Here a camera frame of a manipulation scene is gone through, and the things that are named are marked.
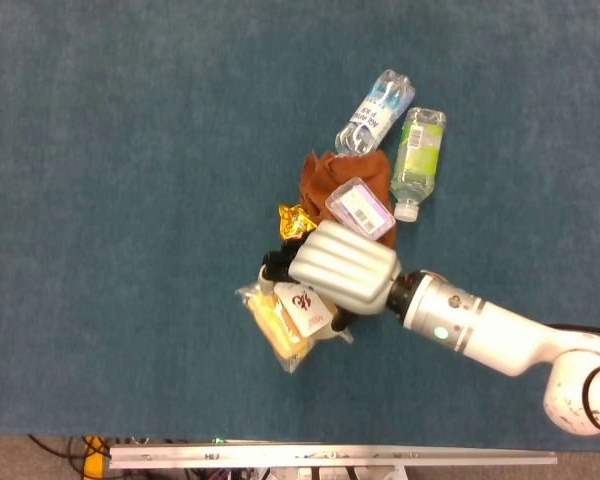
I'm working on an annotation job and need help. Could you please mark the aluminium rail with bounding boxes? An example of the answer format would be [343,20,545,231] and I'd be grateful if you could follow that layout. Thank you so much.
[108,444,559,471]

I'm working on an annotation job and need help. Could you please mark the green-label clear water bottle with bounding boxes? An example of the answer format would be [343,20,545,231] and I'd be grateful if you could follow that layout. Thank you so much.
[389,106,448,223]

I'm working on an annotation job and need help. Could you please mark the gold foil biscuit packet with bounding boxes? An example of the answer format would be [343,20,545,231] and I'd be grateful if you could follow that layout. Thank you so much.
[278,203,317,245]

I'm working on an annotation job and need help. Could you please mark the brown cloth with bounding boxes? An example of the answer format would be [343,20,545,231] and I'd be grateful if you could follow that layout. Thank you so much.
[299,149,397,249]

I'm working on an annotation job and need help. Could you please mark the clear plastic box purple label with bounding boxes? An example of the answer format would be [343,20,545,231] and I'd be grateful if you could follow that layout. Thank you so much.
[324,176,397,239]

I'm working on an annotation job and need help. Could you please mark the blue-label clear water bottle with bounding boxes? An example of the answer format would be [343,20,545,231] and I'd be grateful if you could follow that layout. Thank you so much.
[333,68,416,157]

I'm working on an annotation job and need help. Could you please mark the teal table carpet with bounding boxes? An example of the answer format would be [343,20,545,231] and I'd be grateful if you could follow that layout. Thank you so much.
[0,0,600,454]

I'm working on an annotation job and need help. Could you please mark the black floor cables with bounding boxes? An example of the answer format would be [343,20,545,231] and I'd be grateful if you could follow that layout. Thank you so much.
[27,433,86,480]

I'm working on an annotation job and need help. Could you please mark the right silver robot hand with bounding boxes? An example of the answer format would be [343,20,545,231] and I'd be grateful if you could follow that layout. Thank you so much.
[258,219,400,334]

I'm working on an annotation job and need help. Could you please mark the bagged bread with white label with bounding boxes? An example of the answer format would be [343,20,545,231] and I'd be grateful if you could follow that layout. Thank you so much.
[235,279,355,375]

